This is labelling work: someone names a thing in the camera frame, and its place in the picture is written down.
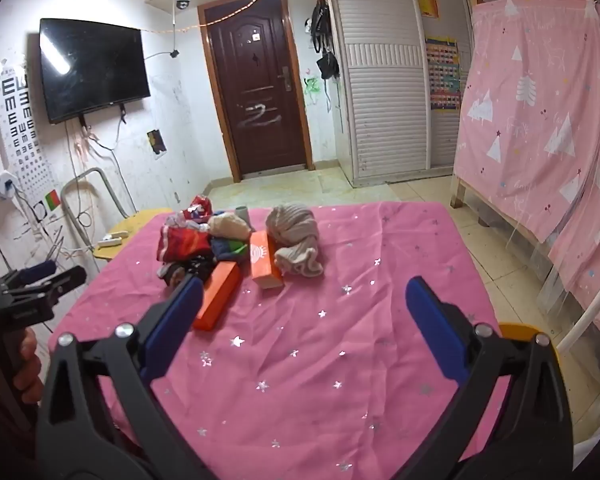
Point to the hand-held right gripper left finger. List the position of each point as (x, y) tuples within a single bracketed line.
[(175, 320)]

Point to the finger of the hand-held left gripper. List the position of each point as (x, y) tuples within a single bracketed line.
[(65, 279), (37, 272)]

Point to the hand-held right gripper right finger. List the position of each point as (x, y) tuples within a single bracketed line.
[(435, 320)]

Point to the long orange box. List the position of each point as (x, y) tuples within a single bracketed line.
[(219, 295)]

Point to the yellow plastic bin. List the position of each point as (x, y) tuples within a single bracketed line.
[(520, 332)]

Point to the beige wad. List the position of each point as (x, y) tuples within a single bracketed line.
[(230, 226)]

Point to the person's left hand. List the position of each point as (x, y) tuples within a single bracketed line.
[(30, 365)]

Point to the white power strip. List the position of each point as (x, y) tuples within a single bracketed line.
[(112, 239)]

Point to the red green flag sticker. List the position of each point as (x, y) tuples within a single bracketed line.
[(53, 199)]

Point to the yellow round stool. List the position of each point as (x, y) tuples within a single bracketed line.
[(130, 222)]

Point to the small whitish packet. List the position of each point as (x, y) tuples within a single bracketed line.
[(176, 220)]

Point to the orange box with white label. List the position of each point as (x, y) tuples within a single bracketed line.
[(265, 260)]

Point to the pink star-print tablecloth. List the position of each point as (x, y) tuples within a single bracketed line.
[(330, 360)]

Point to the red white snack packet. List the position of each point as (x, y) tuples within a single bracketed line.
[(201, 207)]

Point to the grey cup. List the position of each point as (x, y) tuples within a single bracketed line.
[(242, 214)]

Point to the eye chart poster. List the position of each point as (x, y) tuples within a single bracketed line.
[(22, 135)]

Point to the beige knitted sock bundle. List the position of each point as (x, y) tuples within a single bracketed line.
[(292, 232)]

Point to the white slatted chair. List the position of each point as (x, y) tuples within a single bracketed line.
[(592, 312)]

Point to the black flat television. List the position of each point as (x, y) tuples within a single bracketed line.
[(92, 70)]

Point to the pink tree-print curtain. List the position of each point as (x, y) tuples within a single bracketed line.
[(535, 110)]

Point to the white louvred wardrobe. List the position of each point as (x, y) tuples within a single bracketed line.
[(380, 85)]

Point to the colourful grid chart poster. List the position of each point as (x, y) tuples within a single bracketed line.
[(442, 72)]

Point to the dark brown door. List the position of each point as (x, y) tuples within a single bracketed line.
[(257, 85)]

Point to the small black hanging bag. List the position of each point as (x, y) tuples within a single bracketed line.
[(327, 66)]

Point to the yellow poster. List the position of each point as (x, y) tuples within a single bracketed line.
[(428, 6)]

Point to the white wall charger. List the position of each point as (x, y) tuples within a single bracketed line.
[(2, 186)]

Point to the grey metal chair frame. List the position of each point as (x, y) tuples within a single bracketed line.
[(107, 180)]

